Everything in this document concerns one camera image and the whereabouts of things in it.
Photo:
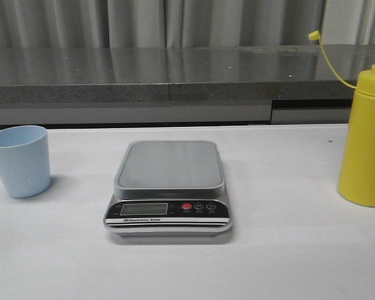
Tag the light blue plastic cup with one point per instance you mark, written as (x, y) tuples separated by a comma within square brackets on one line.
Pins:
[(24, 160)]

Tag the yellow squeeze bottle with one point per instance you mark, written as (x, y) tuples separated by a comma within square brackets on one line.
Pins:
[(357, 175)]

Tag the silver digital kitchen scale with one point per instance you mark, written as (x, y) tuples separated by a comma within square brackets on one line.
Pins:
[(169, 188)]

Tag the grey stone counter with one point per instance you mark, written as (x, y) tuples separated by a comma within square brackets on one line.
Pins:
[(131, 87)]

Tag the grey curtain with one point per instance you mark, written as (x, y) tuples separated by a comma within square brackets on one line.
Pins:
[(182, 24)]

